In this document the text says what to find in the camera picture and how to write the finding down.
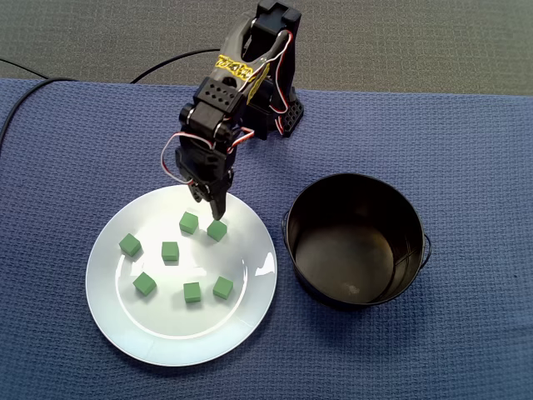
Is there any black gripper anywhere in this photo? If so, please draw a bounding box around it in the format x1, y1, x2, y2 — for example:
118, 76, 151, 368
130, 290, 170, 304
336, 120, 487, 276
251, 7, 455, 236
174, 137, 235, 221

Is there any green cube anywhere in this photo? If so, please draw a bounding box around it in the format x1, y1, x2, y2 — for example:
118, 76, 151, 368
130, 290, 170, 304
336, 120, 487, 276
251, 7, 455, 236
182, 282, 202, 304
161, 241, 181, 263
118, 232, 142, 258
132, 271, 158, 297
178, 211, 200, 235
207, 219, 228, 243
212, 276, 234, 301

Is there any black round container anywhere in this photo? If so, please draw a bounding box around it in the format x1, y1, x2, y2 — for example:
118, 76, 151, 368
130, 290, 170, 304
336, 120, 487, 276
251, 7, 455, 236
281, 172, 433, 312

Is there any white round plate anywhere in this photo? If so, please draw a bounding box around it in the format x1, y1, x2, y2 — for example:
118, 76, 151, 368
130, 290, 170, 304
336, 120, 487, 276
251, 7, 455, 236
85, 183, 279, 368

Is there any blue woven table cloth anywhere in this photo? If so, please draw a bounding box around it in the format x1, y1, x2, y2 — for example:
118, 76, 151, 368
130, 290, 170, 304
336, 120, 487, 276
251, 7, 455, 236
0, 77, 533, 400

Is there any thick black cable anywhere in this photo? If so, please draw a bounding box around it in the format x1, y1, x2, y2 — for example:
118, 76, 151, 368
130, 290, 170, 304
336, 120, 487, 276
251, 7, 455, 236
0, 47, 222, 159

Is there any thin black cable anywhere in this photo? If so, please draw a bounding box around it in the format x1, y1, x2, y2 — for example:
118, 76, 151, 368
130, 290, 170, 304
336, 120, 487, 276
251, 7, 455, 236
0, 57, 50, 80

